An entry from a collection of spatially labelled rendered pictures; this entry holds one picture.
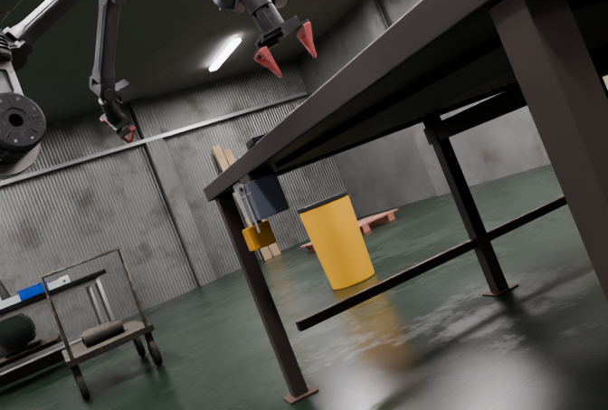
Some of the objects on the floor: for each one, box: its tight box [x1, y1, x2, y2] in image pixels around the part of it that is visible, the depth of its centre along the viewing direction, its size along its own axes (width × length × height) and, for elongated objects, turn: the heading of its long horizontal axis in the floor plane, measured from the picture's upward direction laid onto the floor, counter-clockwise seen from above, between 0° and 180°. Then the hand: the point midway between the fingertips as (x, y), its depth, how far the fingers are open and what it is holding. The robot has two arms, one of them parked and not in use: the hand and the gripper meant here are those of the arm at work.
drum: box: [297, 191, 375, 290], centre depth 467 cm, size 42×42×66 cm
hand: (297, 63), depth 140 cm, fingers open, 9 cm apart
